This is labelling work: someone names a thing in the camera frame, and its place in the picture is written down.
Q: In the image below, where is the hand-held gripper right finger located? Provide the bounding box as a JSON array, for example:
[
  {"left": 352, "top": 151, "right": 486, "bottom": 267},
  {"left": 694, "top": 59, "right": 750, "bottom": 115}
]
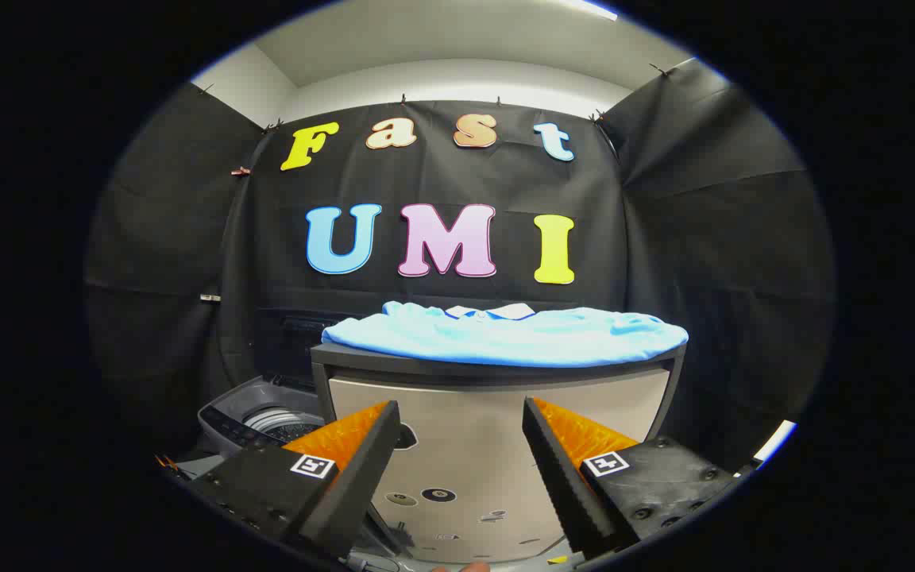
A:
[{"left": 522, "top": 396, "right": 746, "bottom": 558}]

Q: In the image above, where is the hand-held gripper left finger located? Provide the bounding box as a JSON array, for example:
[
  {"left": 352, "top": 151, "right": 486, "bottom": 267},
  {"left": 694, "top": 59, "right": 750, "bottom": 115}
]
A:
[{"left": 160, "top": 400, "right": 401, "bottom": 561}]

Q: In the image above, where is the grey washing machine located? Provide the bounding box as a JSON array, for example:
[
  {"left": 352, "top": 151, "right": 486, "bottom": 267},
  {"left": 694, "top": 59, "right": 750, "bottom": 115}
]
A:
[{"left": 197, "top": 375, "right": 328, "bottom": 459}]

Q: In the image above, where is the light blue polo shirt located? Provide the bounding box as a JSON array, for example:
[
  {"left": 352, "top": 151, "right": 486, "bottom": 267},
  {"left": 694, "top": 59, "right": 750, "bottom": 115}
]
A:
[{"left": 321, "top": 300, "right": 690, "bottom": 369}]

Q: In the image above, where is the grey cabinet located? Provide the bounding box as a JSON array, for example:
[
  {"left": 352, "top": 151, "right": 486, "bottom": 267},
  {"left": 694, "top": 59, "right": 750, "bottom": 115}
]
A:
[{"left": 311, "top": 342, "right": 688, "bottom": 565}]

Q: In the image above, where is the black backdrop cloth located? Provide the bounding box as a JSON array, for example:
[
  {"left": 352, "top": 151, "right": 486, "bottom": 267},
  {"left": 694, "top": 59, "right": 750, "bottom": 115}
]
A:
[{"left": 83, "top": 58, "right": 836, "bottom": 471}]

